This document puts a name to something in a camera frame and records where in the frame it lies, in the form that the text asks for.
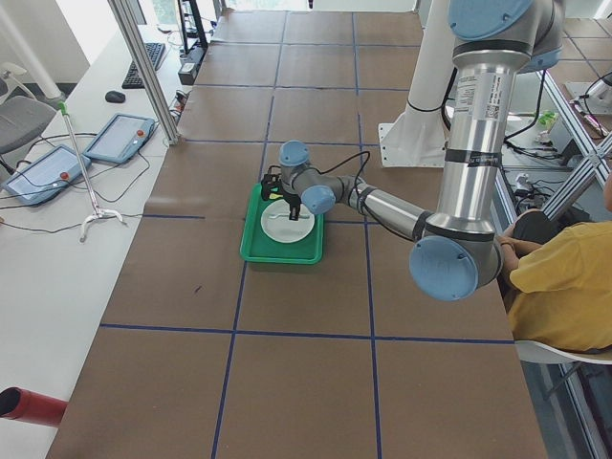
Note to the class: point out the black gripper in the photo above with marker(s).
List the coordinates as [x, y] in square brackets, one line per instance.
[292, 202]

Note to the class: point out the pale green plastic fork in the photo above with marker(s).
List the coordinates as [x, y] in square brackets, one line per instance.
[288, 216]

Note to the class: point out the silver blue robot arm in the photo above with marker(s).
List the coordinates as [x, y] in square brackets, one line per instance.
[454, 250]

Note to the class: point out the white round plate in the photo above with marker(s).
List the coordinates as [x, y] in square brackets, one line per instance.
[283, 230]

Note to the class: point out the green plastic tray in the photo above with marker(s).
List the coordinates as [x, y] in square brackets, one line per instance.
[256, 246]

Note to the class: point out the blue teach pendant tablet far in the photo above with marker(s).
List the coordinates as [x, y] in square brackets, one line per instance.
[120, 139]

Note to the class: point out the blue teach pendant tablet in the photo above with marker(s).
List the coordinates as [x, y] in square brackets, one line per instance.
[43, 179]
[120, 139]

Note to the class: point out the black computer mouse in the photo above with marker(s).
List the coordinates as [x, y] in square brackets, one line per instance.
[115, 97]

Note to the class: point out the white reacher grabber tool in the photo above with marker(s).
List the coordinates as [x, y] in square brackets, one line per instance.
[98, 212]

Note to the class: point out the blue teach pendant tablet near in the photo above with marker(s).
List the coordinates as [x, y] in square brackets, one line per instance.
[43, 179]

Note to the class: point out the person in yellow shirt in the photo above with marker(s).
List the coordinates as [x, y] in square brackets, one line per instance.
[559, 282]

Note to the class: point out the white chair seat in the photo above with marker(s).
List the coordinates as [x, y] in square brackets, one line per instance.
[537, 352]

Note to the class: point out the grey office chair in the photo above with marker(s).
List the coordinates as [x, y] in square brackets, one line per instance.
[23, 118]

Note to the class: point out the red cylinder tube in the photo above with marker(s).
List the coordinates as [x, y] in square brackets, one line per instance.
[23, 405]

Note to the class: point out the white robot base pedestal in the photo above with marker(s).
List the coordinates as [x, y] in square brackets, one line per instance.
[417, 137]

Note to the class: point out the aluminium frame post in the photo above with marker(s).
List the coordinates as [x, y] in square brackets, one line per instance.
[130, 31]

